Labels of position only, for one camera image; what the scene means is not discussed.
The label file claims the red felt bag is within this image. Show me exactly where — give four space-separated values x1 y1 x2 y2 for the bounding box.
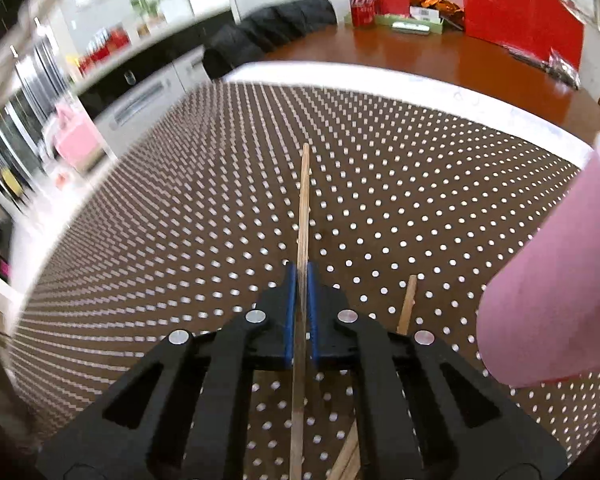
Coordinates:
463 0 584 70

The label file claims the red container on cabinet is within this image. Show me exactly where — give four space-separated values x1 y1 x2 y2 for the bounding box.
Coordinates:
78 24 131 75

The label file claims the orange snack packet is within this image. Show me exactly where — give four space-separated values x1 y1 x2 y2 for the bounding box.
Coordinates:
410 0 465 29

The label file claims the wooden chopstick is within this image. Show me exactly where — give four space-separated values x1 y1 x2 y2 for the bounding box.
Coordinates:
289 144 310 480

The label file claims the small potted plant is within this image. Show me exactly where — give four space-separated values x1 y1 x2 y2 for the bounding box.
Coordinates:
130 0 166 37

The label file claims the green flat box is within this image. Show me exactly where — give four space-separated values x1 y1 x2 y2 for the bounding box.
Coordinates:
375 6 443 35

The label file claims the white small device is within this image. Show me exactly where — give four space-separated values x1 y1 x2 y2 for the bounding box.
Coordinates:
391 22 431 36

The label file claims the pink cylindrical cup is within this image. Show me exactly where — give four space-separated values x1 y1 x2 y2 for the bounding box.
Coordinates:
477 133 600 387

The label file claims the packaged snack bag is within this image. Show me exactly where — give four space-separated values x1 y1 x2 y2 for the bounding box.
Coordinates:
503 42 581 90

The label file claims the wooden chopsticks pile on mat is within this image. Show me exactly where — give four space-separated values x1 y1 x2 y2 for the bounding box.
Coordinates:
328 274 417 480

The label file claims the white sideboard cabinet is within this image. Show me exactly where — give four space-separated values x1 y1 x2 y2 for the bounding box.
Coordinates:
76 10 234 157

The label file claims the black jacket on chair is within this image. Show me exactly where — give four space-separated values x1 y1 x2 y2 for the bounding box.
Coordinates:
202 0 337 80

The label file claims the brown polka dot placemat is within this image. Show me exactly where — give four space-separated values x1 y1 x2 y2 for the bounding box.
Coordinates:
12 81 600 479

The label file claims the red soda can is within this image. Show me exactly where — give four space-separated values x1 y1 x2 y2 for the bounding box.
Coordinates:
349 0 377 27

